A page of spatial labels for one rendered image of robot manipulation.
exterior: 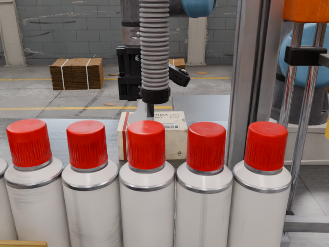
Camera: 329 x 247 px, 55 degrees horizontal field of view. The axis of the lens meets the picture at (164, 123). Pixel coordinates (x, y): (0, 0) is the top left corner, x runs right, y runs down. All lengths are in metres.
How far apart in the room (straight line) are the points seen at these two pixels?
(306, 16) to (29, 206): 0.30
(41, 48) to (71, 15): 0.80
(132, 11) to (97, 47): 5.19
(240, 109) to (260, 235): 0.16
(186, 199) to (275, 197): 0.07
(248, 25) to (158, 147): 0.19
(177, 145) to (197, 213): 0.46
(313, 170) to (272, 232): 0.47
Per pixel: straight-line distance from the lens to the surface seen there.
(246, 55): 0.39
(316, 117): 0.76
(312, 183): 0.73
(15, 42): 6.20
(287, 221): 0.38
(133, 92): 0.71
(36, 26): 6.08
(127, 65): 0.71
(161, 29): 0.34
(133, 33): 0.68
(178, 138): 0.72
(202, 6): 0.64
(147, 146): 0.26
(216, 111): 1.05
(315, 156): 0.79
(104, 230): 0.31
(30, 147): 0.29
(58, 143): 0.86
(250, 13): 0.38
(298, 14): 0.33
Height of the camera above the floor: 1.19
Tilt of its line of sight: 22 degrees down
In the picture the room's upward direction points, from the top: straight up
